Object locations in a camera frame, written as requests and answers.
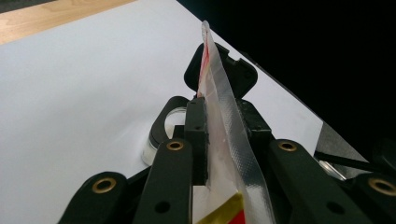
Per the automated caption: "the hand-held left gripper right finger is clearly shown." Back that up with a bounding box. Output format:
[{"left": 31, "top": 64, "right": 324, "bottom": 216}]
[{"left": 236, "top": 98, "right": 374, "bottom": 224}]

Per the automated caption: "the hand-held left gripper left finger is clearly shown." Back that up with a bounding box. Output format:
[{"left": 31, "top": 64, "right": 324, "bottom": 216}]
[{"left": 133, "top": 96, "right": 210, "bottom": 224}]

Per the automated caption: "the red white spouted pouch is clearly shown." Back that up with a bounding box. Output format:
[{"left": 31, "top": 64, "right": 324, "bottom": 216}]
[{"left": 191, "top": 20, "right": 276, "bottom": 224}]

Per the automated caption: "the wooden table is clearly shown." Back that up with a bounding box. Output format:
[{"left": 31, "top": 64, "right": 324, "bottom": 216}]
[{"left": 0, "top": 0, "right": 135, "bottom": 45}]

